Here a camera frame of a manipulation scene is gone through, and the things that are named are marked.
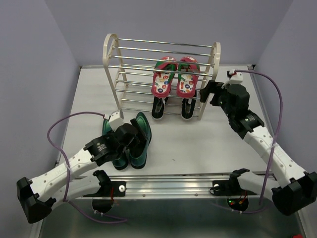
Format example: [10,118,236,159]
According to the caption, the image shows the green loafer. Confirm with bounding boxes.
[129,112,152,169]
[102,119,129,171]

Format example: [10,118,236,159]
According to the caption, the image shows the black sneaker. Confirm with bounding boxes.
[181,92,197,120]
[151,97,169,120]

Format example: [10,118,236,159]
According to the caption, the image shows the pink kids sandal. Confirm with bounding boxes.
[151,57,178,98]
[176,56,201,99]

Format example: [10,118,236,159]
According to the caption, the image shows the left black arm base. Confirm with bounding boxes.
[84,180,126,213]

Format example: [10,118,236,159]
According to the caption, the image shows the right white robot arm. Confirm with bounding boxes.
[200,80,317,216]

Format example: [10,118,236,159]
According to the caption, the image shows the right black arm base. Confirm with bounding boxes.
[210,180,256,213]

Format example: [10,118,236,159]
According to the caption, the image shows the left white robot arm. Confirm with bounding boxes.
[16,113,152,224]

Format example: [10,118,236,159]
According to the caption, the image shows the cream and chrome shoe shelf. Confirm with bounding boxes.
[103,34,221,119]

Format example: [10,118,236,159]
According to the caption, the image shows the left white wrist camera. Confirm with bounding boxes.
[103,111,124,132]

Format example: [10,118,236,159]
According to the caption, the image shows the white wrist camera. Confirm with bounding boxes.
[222,69,243,88]
[103,111,124,132]

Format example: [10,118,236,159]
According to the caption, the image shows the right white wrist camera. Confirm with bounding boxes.
[222,69,243,88]

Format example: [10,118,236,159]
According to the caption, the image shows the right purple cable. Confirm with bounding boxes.
[212,70,284,214]

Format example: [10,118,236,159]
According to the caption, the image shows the aluminium mounting rail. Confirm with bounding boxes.
[41,176,303,199]

